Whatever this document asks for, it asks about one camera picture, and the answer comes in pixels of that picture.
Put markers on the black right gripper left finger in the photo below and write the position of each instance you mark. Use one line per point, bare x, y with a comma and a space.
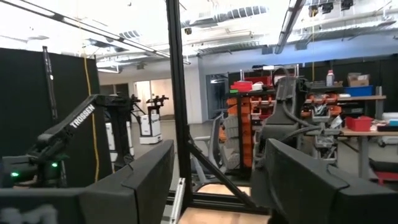
124, 199

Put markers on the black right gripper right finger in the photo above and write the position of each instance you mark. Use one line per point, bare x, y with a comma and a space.
311, 193

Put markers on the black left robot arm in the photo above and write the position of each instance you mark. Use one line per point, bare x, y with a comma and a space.
77, 119

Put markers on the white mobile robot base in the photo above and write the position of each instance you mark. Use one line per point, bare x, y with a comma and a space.
150, 127
130, 140

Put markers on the wooden workbench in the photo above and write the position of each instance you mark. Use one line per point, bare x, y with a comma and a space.
357, 133

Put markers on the shelf with orange bins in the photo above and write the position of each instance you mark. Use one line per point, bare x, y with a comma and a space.
247, 146

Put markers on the red plastic bin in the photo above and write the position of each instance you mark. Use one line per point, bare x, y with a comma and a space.
359, 124

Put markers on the metal cart with orange bins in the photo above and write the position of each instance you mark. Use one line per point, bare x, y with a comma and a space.
323, 99

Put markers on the grey office chair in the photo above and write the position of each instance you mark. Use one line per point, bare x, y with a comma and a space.
217, 137

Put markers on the blue plastic bin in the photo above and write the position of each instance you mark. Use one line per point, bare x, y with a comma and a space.
359, 91

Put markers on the white bottle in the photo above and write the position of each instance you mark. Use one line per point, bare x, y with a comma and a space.
330, 79

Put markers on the cardboard box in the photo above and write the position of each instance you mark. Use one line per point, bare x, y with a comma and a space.
358, 81

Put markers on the red storage box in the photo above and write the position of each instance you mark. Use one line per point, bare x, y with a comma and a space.
262, 80
242, 86

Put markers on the thin black pole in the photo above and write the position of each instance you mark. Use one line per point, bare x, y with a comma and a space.
49, 81

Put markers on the black partition panel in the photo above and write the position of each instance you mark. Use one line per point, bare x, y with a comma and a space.
25, 93

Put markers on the long ceiling light strip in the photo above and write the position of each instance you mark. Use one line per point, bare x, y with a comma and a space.
93, 29
287, 25

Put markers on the silver aluminium rail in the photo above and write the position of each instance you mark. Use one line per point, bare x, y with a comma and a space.
177, 199

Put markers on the black aluminium table frame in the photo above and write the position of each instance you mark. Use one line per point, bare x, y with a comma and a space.
178, 93

